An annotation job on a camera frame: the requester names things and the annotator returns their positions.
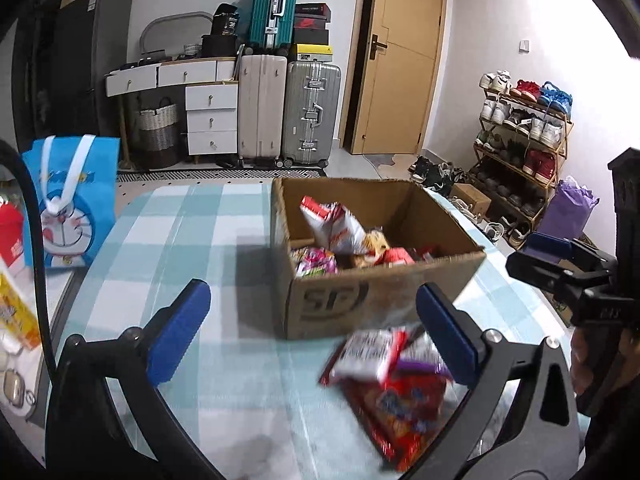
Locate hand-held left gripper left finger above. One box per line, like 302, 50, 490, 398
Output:
45, 279, 227, 480

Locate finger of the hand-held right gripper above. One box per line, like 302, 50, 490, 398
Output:
505, 252, 592, 327
526, 232, 619, 275

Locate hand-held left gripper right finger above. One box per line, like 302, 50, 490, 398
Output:
400, 280, 583, 480

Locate purple snack bag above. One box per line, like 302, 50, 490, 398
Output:
399, 332, 453, 378

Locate brown cardboard box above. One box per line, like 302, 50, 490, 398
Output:
270, 176, 487, 342

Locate puffy white red snack bag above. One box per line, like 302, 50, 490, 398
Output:
320, 329, 408, 387

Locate yellow biscuit packet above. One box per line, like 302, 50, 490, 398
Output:
362, 229, 394, 257

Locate pink green snack packet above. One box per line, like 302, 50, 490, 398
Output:
294, 247, 337, 280

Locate red white striped snack bag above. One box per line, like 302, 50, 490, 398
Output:
299, 196, 372, 256

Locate person's right hand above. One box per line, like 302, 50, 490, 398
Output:
570, 329, 603, 397

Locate small cardboard box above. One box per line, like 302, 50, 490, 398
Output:
449, 183, 493, 217

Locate wooden shoe rack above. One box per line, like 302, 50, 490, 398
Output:
472, 87, 575, 252

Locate rows of racked shoes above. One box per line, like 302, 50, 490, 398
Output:
474, 70, 574, 249

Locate white side table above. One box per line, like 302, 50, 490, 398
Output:
0, 177, 123, 428

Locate pile of loose shoes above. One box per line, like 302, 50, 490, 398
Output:
407, 155, 507, 242

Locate blue cartoon tote bag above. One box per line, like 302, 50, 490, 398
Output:
22, 134, 122, 269

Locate yellow carton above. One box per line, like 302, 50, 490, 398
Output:
0, 259, 43, 352

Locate beige earbud case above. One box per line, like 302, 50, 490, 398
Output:
2, 369, 34, 407

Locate woven laundry basket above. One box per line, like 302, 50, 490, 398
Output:
135, 97, 180, 154

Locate white drawer cabinet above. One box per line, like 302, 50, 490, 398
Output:
183, 82, 240, 157

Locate beige suitcase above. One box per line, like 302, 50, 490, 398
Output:
235, 52, 289, 169

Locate wooden door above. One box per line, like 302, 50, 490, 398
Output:
349, 0, 447, 156

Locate silver suitcase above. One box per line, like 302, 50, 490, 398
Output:
280, 59, 342, 169

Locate white desk with drawers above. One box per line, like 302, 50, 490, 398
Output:
104, 57, 239, 99

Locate dark grey refrigerator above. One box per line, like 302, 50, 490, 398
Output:
51, 0, 132, 142

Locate black storage box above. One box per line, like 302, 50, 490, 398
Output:
200, 33, 239, 60

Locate dark tall cabinet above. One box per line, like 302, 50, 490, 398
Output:
10, 0, 63, 153

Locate arched mirror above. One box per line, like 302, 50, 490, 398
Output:
138, 10, 214, 57

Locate yellow black box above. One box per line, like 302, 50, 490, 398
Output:
289, 43, 335, 64

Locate black bag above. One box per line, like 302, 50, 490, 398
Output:
210, 3, 240, 37

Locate plain black shoe box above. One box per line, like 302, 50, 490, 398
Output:
292, 28, 330, 46

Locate teal suitcase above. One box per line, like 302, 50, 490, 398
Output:
247, 0, 300, 52

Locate black cable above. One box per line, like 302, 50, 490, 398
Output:
0, 141, 58, 378

